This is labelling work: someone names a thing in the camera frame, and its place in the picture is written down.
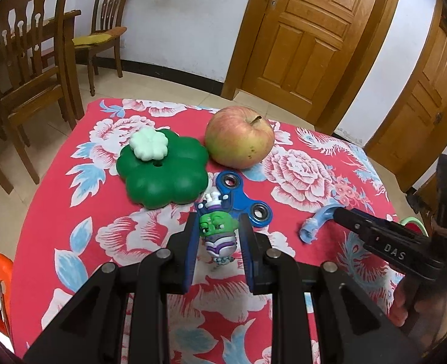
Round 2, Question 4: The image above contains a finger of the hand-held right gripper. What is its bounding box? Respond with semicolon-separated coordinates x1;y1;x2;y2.
333;208;447;280

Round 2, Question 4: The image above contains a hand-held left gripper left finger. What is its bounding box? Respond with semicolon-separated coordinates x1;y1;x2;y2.
22;210;201;364

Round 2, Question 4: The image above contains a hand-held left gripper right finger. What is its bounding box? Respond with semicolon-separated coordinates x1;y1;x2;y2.
238;212;423;364

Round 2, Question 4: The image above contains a green toy figure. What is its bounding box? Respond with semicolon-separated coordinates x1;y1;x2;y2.
195;193;239;265

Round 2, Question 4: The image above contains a red bin with green rim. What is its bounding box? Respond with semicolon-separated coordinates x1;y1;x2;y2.
400;216;431;236

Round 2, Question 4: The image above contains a blue plastic scrap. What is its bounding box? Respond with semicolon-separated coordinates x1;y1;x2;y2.
299;204;340;245

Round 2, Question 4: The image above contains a person's right hand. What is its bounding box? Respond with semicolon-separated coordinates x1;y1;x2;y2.
391;286;447;350

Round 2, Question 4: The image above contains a blue fidget spinner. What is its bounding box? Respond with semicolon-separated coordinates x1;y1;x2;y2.
204;170;274;228

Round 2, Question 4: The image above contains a green clover-shaped box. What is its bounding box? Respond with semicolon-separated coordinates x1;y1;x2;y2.
116;128;209;209

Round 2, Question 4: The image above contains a red floral tablecloth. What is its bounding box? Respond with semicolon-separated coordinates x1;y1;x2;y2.
9;98;410;364

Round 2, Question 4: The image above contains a red apple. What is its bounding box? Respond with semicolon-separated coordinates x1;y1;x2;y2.
204;106;275;170

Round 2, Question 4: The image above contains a wooden panel door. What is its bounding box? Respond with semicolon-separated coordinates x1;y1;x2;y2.
221;0;404;135

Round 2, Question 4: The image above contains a wooden slat-back chair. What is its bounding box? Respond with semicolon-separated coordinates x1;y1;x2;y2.
0;0;78;197

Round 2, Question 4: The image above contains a yellow seat cushion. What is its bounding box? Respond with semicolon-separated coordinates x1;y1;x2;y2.
73;26;127;48

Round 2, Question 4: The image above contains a wooden chair with yellow cushion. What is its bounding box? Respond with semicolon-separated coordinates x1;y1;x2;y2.
73;0;134;97

